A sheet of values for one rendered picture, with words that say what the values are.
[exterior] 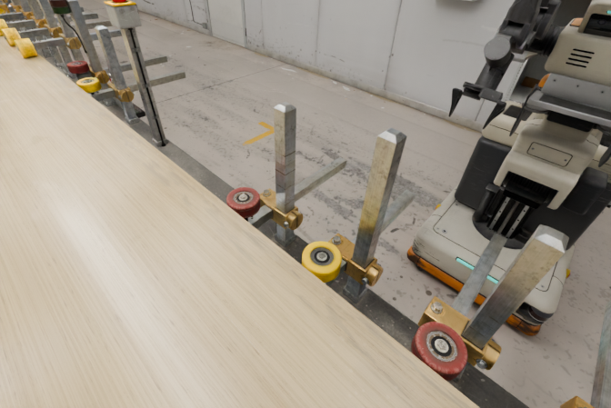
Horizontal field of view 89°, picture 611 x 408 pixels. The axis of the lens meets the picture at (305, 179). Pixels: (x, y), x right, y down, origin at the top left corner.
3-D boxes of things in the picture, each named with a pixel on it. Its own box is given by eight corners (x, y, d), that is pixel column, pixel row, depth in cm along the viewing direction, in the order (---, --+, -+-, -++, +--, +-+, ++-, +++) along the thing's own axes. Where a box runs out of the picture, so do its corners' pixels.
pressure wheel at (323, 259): (317, 311, 65) (322, 279, 58) (293, 285, 69) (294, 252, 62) (344, 289, 69) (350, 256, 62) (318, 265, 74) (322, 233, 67)
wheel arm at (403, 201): (403, 198, 95) (405, 187, 93) (413, 204, 94) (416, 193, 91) (306, 290, 70) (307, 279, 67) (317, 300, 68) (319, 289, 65)
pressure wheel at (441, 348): (445, 407, 52) (470, 381, 45) (397, 386, 55) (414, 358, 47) (446, 360, 58) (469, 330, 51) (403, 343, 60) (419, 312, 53)
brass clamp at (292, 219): (271, 199, 94) (271, 186, 91) (305, 223, 87) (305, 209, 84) (255, 210, 90) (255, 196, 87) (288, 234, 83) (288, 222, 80)
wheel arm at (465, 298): (488, 242, 82) (495, 231, 80) (502, 249, 80) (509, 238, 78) (408, 375, 56) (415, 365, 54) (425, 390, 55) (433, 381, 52)
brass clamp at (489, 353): (428, 306, 67) (435, 293, 64) (494, 352, 60) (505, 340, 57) (415, 326, 64) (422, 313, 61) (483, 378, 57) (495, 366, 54)
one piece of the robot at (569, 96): (515, 124, 115) (545, 65, 102) (606, 154, 101) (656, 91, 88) (501, 140, 106) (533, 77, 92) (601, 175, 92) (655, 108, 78)
